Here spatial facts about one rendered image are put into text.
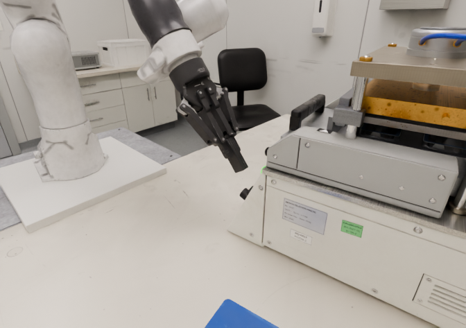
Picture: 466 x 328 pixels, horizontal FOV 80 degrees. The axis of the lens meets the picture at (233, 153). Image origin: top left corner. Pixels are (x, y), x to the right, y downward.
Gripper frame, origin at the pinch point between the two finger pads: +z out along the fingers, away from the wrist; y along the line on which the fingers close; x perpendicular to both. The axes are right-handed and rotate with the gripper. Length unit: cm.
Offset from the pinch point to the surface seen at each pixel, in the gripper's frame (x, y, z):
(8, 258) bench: 25.7, -39.5, -3.7
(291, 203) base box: -11.6, -3.1, 11.0
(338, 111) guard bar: -23.3, 2.5, 0.4
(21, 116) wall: 261, 5, -111
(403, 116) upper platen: -29.1, 7.1, 5.2
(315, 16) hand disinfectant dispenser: 46, 150, -45
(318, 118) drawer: -10.7, 16.2, 2.0
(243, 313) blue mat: -5.9, -17.6, 21.1
